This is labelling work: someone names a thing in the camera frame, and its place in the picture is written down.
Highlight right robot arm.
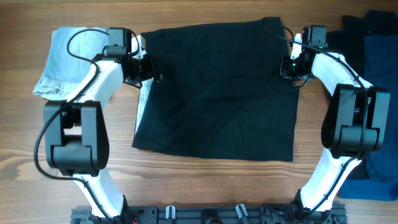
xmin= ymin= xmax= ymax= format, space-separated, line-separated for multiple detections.
xmin=279 ymin=25 xmax=390 ymax=219

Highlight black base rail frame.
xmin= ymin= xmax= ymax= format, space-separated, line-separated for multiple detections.
xmin=70 ymin=203 xmax=348 ymax=224

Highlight black cable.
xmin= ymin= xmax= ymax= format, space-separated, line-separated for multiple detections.
xmin=264 ymin=25 xmax=371 ymax=215
xmin=33 ymin=27 xmax=142 ymax=224

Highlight right black cable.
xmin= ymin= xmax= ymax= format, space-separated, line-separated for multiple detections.
xmin=264 ymin=25 xmax=371 ymax=215

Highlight dark navy folded garment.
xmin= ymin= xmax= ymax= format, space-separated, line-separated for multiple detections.
xmin=326 ymin=9 xmax=398 ymax=180

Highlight left black cable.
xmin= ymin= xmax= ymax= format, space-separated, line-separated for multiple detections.
xmin=33 ymin=27 xmax=142 ymax=224

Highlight folded light blue jeans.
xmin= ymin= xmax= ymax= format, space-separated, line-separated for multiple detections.
xmin=33 ymin=27 xmax=109 ymax=100

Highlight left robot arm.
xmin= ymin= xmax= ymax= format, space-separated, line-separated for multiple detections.
xmin=34 ymin=27 xmax=156 ymax=223

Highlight black shorts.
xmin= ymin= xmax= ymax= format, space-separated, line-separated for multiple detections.
xmin=132 ymin=17 xmax=299 ymax=162

